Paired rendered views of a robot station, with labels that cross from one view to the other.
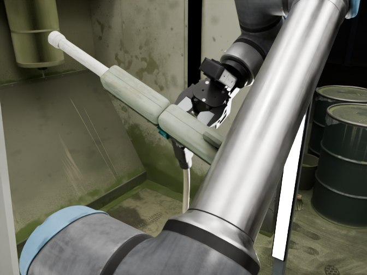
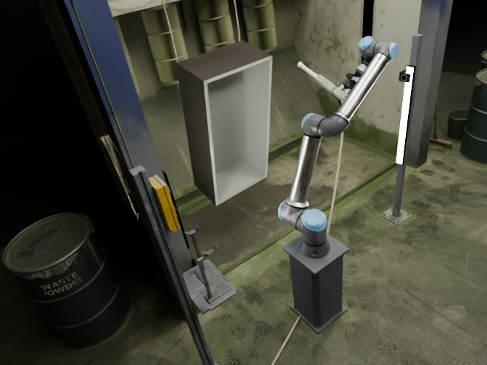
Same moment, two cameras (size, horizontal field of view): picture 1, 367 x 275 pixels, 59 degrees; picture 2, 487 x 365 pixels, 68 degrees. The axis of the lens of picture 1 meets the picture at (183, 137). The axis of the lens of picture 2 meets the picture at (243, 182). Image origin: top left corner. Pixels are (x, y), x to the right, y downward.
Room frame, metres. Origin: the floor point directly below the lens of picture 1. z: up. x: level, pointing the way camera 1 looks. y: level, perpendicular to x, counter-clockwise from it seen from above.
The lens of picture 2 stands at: (-1.66, -0.23, 2.39)
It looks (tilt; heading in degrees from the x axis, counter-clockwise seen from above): 34 degrees down; 24
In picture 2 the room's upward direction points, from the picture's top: 10 degrees counter-clockwise
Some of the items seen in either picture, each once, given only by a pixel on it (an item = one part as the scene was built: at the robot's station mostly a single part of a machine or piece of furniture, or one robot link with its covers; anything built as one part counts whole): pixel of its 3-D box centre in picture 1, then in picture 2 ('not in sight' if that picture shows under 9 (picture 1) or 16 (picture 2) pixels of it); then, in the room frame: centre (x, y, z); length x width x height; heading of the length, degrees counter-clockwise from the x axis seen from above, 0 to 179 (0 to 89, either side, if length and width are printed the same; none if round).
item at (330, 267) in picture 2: not in sight; (317, 280); (0.03, 0.10, 0.32); 0.31 x 0.31 x 0.64; 53
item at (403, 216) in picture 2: not in sight; (396, 215); (1.19, -0.46, 0.01); 0.20 x 0.20 x 0.01; 53
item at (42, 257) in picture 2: not in sight; (48, 241); (-0.44, 1.81, 0.86); 0.54 x 0.54 x 0.01
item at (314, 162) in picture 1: (302, 172); (459, 125); (2.80, -1.16, 0.14); 0.31 x 0.29 x 0.28; 143
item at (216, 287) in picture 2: not in sight; (203, 262); (-0.49, 0.61, 0.95); 0.26 x 0.15 x 0.32; 53
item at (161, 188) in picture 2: not in sight; (163, 204); (-0.57, 0.67, 1.42); 0.12 x 0.06 x 0.26; 53
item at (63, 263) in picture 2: not in sight; (74, 282); (-0.43, 1.81, 0.44); 0.59 x 0.58 x 0.89; 124
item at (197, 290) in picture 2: not in sight; (206, 284); (-0.50, 0.62, 0.78); 0.31 x 0.23 x 0.01; 53
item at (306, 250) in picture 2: not in sight; (314, 242); (0.03, 0.10, 0.69); 0.19 x 0.19 x 0.10
